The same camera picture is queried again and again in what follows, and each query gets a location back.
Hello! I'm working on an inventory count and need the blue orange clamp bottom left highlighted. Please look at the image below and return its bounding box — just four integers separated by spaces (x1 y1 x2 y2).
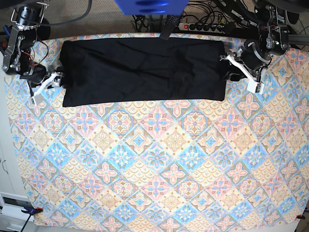
21 206 43 216

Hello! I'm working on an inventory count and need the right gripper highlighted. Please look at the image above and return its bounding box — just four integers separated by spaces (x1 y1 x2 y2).
28 71 65 89

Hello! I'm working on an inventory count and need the orange clamp bottom right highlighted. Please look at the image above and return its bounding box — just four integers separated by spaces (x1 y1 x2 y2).
296 215 306 219

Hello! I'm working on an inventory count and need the black mesh strap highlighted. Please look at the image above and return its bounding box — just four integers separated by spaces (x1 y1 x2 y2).
158 14 181 41

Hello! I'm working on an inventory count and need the white power strip red switch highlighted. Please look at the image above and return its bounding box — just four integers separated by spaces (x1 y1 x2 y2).
178 23 225 33

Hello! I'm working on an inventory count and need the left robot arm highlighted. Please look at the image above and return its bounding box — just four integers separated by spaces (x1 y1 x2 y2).
229 0 289 83

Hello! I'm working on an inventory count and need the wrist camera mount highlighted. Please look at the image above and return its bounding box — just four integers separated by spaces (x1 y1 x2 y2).
218 54 264 94
29 72 64 106

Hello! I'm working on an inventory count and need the black T-shirt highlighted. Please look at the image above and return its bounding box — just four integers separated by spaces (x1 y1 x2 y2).
59 38 227 107

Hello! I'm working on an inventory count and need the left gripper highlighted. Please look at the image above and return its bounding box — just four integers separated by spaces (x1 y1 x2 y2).
219 48 260 82

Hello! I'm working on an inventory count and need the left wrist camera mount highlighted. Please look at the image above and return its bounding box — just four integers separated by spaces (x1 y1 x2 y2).
218 54 264 94

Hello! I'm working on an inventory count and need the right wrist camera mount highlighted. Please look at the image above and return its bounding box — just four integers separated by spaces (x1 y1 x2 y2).
29 72 64 106

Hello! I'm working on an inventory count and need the patterned tablecloth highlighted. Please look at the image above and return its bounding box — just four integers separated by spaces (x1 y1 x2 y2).
0 49 309 232

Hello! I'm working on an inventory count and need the white cabinet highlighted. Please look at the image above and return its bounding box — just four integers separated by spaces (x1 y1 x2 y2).
0 70 31 230

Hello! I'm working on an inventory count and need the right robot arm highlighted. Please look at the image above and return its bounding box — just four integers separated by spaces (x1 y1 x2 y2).
0 0 52 94

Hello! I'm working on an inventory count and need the blue box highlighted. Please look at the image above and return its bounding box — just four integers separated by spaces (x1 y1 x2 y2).
114 0 189 15

